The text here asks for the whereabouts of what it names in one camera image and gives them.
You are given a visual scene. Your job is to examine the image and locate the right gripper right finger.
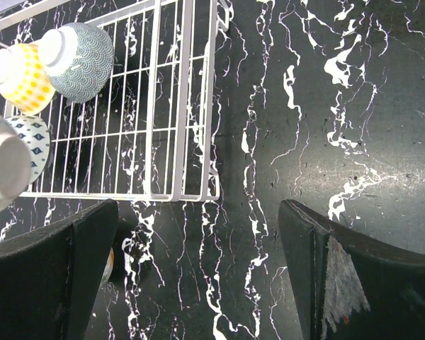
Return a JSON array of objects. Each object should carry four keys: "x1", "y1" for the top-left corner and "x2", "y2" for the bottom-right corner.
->
[{"x1": 278, "y1": 200, "x2": 425, "y2": 339}]

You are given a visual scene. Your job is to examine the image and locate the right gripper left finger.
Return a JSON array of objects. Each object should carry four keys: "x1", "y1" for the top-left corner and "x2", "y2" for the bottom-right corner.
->
[{"x1": 0, "y1": 199, "x2": 118, "y2": 339}]

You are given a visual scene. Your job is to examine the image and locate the orange blue floral bowl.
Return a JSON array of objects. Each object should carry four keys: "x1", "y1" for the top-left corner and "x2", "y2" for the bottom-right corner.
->
[{"x1": 0, "y1": 116, "x2": 30, "y2": 212}]

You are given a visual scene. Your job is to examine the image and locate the blue white patterned bowl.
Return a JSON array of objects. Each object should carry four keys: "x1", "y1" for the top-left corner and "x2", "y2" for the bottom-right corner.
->
[{"x1": 5, "y1": 115, "x2": 51, "y2": 185}]

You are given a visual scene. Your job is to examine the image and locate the yellow dotted sun bowl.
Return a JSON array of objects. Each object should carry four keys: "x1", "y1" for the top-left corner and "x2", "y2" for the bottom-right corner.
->
[{"x1": 0, "y1": 43, "x2": 55, "y2": 115}]

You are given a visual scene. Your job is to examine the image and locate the red rimmed patterned bowl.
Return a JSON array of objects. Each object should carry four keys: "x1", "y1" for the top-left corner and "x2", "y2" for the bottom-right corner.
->
[{"x1": 38, "y1": 23, "x2": 114, "y2": 103}]

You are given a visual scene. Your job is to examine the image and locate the white leaf patterned bowl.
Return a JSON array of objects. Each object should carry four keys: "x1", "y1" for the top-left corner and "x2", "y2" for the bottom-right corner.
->
[{"x1": 99, "y1": 248, "x2": 115, "y2": 287}]

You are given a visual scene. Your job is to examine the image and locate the white wire dish rack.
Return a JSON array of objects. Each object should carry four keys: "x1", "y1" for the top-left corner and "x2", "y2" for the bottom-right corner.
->
[{"x1": 0, "y1": 0, "x2": 234, "y2": 203}]

